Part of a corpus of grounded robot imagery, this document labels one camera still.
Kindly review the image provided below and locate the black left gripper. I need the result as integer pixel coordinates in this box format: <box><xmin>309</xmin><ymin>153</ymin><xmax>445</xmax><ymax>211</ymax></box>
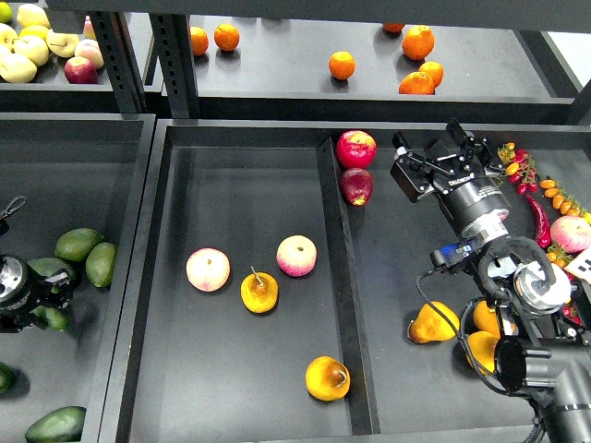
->
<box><xmin>1</xmin><ymin>269</ymin><xmax>73</xmax><ymax>332</ymax></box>

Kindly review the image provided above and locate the green avocado tray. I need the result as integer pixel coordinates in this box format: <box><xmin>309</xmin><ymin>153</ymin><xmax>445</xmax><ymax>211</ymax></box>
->
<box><xmin>32</xmin><ymin>306</ymin><xmax>69</xmax><ymax>331</ymax></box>
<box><xmin>54</xmin><ymin>228</ymin><xmax>104</xmax><ymax>262</ymax></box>
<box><xmin>85</xmin><ymin>242</ymin><xmax>117</xmax><ymax>288</ymax></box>

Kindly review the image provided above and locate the green avocado bottom left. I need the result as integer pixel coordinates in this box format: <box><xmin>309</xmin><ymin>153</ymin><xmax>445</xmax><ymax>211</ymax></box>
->
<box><xmin>25</xmin><ymin>406</ymin><xmax>87</xmax><ymax>442</ymax></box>

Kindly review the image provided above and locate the large orange right shelf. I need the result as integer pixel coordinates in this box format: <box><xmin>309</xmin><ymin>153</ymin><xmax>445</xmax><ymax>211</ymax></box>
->
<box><xmin>402</xmin><ymin>25</ymin><xmax>435</xmax><ymax>60</ymax></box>

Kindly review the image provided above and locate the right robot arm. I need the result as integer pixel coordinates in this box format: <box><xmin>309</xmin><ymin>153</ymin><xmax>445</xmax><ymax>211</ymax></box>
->
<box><xmin>391</xmin><ymin>121</ymin><xmax>590</xmax><ymax>442</ymax></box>

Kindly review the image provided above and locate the orange front right shelf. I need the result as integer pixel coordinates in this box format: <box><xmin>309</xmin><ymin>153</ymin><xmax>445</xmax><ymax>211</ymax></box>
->
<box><xmin>398</xmin><ymin>71</ymin><xmax>435</xmax><ymax>95</ymax></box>

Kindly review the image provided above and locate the pink apple far right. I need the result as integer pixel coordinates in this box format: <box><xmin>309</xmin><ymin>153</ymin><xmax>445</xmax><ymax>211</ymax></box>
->
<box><xmin>550</xmin><ymin>216</ymin><xmax>590</xmax><ymax>253</ymax></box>

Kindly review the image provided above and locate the yellow pear lying right tray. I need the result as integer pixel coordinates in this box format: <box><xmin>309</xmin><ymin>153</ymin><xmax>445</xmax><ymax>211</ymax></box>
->
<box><xmin>407</xmin><ymin>301</ymin><xmax>460</xmax><ymax>344</ymax></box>

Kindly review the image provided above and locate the black centre tray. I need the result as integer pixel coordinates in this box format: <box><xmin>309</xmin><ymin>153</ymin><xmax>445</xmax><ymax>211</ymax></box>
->
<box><xmin>97</xmin><ymin>118</ymin><xmax>591</xmax><ymax>443</ymax></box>

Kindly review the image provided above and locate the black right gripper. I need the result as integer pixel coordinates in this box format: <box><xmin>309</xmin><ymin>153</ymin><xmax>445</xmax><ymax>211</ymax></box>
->
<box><xmin>391</xmin><ymin>119</ymin><xmax>511</xmax><ymax>235</ymax></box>

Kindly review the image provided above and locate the pink apple left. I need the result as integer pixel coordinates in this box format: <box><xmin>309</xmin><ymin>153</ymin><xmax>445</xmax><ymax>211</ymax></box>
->
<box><xmin>186</xmin><ymin>247</ymin><xmax>231</xmax><ymax>293</ymax></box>

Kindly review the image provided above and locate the pink apple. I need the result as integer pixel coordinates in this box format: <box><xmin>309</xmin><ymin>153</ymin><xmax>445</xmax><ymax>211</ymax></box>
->
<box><xmin>276</xmin><ymin>234</ymin><xmax>317</xmax><ymax>277</ymax></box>
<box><xmin>550</xmin><ymin>216</ymin><xmax>590</xmax><ymax>253</ymax></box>
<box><xmin>186</xmin><ymin>247</ymin><xmax>231</xmax><ymax>293</ymax></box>

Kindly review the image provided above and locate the black left tray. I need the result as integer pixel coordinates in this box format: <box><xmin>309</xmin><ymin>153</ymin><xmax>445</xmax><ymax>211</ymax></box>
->
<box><xmin>1</xmin><ymin>114</ymin><xmax>154</xmax><ymax>442</ymax></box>

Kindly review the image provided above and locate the orange leftmost shelf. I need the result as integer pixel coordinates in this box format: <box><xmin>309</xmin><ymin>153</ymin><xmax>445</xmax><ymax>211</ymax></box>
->
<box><xmin>189</xmin><ymin>26</ymin><xmax>209</xmax><ymax>56</ymax></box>

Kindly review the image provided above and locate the bright red apple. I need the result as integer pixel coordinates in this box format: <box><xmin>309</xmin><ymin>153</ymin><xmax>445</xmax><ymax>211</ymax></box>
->
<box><xmin>336</xmin><ymin>130</ymin><xmax>377</xmax><ymax>169</ymax></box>

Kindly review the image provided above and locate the dark green avocado under gripper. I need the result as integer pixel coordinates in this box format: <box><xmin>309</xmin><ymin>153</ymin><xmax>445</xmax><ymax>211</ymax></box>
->
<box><xmin>28</xmin><ymin>257</ymin><xmax>78</xmax><ymax>281</ymax></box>

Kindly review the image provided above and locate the black tray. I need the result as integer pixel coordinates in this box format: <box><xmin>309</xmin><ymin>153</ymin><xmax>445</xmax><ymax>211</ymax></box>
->
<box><xmin>97</xmin><ymin>118</ymin><xmax>591</xmax><ymax>443</ymax></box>
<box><xmin>1</xmin><ymin>114</ymin><xmax>154</xmax><ymax>442</ymax></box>

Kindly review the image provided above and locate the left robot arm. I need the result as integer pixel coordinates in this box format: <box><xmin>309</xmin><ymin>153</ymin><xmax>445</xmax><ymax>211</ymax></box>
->
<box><xmin>1</xmin><ymin>254</ymin><xmax>74</xmax><ymax>333</ymax></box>

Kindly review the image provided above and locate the cherry tomato bunch top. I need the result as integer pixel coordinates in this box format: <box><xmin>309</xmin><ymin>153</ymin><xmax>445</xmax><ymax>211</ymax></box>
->
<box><xmin>498</xmin><ymin>142</ymin><xmax>538</xmax><ymax>195</ymax></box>

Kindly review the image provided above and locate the yellow pear low right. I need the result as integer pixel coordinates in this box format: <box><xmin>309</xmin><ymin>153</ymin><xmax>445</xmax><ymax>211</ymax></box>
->
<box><xmin>467</xmin><ymin>331</ymin><xmax>499</xmax><ymax>375</ymax></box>

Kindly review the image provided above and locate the red apple on shelf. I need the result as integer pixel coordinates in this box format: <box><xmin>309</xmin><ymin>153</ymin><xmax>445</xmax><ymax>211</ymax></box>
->
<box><xmin>64</xmin><ymin>56</ymin><xmax>99</xmax><ymax>84</ymax></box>

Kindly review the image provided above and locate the yellow pear with stem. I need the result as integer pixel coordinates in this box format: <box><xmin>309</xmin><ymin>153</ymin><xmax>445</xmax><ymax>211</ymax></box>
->
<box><xmin>240</xmin><ymin>267</ymin><xmax>279</xmax><ymax>314</ymax></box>

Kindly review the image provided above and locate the red chili pepper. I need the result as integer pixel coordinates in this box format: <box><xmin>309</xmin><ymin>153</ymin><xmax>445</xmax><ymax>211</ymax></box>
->
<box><xmin>525</xmin><ymin>195</ymin><xmax>551</xmax><ymax>248</ymax></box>

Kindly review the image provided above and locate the dark red apple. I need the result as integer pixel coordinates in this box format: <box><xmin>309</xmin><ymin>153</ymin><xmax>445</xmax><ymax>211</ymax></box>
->
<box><xmin>340</xmin><ymin>168</ymin><xmax>374</xmax><ymax>207</ymax></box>

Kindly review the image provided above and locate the orange centre shelf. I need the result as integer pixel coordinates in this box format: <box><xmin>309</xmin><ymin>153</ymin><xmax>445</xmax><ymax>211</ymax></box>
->
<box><xmin>328</xmin><ymin>51</ymin><xmax>356</xmax><ymax>80</ymax></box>

